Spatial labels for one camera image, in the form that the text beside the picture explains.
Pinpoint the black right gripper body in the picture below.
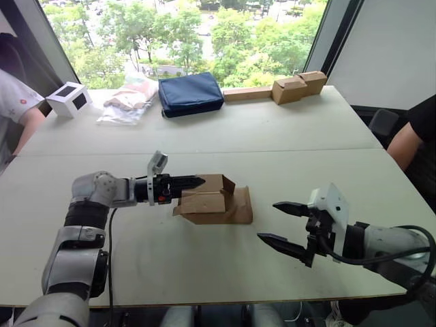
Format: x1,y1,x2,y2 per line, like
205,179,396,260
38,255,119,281
304,207,337,269

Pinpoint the navy blue fabric pouch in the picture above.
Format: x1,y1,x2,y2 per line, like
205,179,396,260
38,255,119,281
157,72,225,119

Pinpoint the dark office chair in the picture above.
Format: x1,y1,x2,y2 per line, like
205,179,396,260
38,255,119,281
369,108,400,138

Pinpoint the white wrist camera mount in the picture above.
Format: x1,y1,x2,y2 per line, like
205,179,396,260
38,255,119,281
146,150,170,207
307,183,351,264

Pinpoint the small brown cardboard box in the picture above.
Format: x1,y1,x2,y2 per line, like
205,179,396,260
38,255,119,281
172,173,254,226

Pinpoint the long flat cardboard piece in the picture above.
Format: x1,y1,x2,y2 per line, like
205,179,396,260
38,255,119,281
222,86,274,104

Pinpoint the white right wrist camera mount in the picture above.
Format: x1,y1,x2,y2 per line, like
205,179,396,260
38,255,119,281
307,183,351,264

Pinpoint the person in black shirt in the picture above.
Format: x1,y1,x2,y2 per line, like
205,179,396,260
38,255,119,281
405,94,436,209

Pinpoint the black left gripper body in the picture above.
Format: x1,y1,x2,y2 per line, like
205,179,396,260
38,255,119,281
155,173,176,206

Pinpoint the clear plastic bag with contents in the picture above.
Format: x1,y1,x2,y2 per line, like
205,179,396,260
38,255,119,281
96,71,160,127

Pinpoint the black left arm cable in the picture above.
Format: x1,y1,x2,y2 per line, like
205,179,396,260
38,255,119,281
107,206,117,327

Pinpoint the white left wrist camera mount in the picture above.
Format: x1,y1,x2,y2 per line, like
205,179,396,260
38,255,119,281
146,150,170,207

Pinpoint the white box with black squares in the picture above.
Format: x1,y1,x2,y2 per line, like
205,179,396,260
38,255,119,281
45,81,93,119

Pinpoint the person in white shirt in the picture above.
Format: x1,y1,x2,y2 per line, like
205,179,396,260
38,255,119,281
0,67,46,165

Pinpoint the grey rounded shape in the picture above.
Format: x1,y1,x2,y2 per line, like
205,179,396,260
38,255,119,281
159,305,196,327

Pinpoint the folded brown cardboard box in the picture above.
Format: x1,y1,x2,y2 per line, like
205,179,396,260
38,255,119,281
295,70,328,98
271,76,309,106

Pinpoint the grey window frame post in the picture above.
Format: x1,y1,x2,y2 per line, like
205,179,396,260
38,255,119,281
302,0,366,74
19,0,83,90

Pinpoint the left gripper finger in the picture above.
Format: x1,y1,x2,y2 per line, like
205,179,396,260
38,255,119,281
172,174,206,187
172,182,205,198

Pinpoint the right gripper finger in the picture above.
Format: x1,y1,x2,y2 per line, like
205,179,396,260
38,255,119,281
256,232,308,262
272,201,313,219

